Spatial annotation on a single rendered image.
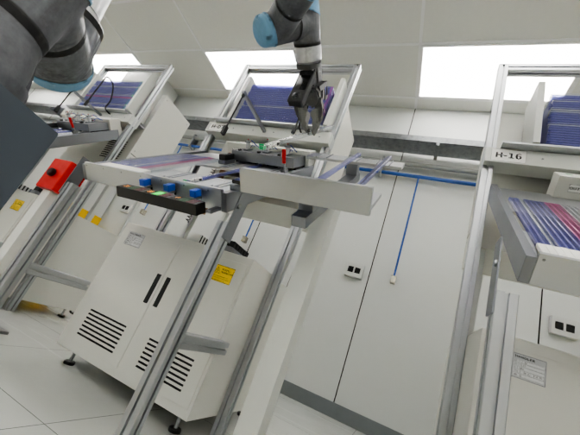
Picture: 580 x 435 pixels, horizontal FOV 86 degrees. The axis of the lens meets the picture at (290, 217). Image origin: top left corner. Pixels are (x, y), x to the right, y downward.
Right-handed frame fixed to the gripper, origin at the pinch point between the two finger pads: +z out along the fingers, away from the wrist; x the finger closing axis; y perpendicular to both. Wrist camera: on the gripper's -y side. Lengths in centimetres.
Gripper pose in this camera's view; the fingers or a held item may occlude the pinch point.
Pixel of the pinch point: (310, 132)
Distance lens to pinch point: 103.1
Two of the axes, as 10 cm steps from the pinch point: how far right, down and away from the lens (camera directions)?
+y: 4.5, -5.7, 6.9
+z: 1.1, 8.0, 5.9
